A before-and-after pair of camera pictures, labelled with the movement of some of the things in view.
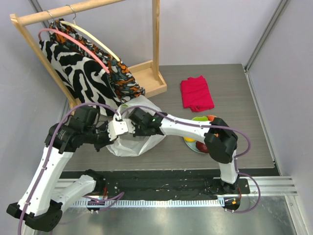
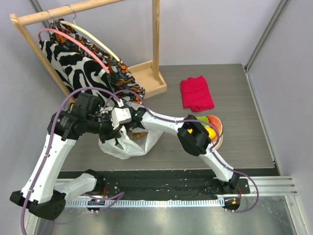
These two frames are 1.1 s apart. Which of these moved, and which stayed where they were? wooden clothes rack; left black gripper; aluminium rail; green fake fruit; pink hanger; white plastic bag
Moved: white plastic bag; left black gripper
Stayed: aluminium rail; wooden clothes rack; green fake fruit; pink hanger
